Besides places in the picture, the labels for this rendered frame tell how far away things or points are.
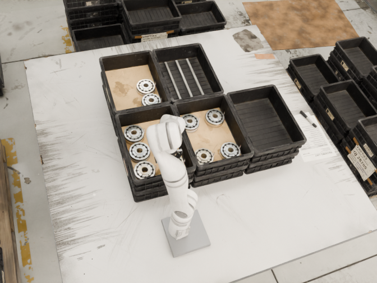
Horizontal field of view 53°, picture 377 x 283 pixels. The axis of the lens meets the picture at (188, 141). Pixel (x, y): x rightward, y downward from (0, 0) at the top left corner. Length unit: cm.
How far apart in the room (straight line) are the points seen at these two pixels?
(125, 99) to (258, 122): 74
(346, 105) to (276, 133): 109
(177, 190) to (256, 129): 81
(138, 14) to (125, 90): 114
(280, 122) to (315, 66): 135
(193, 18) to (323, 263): 215
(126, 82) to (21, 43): 173
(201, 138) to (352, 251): 146
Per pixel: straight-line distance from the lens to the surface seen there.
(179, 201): 146
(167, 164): 130
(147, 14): 315
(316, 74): 336
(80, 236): 186
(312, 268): 276
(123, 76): 220
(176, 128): 119
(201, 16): 338
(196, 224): 185
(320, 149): 230
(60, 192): 196
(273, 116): 216
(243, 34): 277
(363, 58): 354
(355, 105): 312
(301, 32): 416
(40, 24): 389
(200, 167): 175
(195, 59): 233
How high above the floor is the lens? 243
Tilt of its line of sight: 56 degrees down
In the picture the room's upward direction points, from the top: 12 degrees clockwise
